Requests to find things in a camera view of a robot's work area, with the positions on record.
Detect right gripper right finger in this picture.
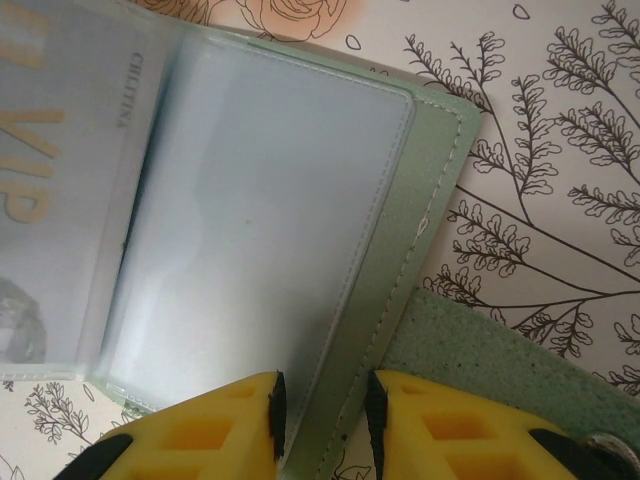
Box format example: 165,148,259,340
367,369,621,480

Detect white card gold VIP print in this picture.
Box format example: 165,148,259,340
0,0,169,369

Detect green card holder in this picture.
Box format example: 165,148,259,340
0,0,640,480

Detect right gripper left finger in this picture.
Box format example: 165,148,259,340
57,370,288,480

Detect floral patterned table cover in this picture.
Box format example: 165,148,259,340
0,0,640,480

